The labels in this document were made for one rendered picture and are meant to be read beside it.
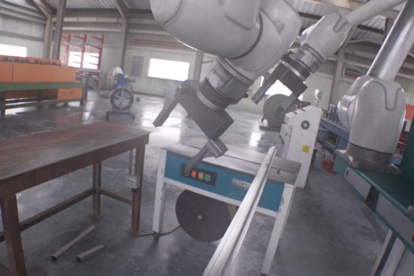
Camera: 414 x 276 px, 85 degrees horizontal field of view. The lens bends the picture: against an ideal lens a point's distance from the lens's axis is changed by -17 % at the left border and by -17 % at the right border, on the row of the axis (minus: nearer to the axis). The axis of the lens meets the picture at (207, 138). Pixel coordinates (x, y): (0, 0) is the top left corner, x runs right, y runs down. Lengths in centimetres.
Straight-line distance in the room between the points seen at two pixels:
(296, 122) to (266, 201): 215
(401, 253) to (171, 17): 89
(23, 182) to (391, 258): 135
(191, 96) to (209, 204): 144
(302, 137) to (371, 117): 287
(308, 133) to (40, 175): 319
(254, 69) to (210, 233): 167
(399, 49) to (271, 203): 105
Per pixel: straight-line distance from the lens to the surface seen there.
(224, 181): 166
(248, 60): 47
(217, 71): 51
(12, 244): 127
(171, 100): 62
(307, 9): 1278
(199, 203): 198
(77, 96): 858
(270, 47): 47
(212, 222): 199
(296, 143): 369
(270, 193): 160
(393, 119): 86
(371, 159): 86
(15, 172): 116
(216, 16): 35
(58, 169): 131
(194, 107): 57
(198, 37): 36
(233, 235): 89
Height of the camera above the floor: 122
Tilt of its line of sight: 12 degrees down
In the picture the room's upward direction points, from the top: 9 degrees clockwise
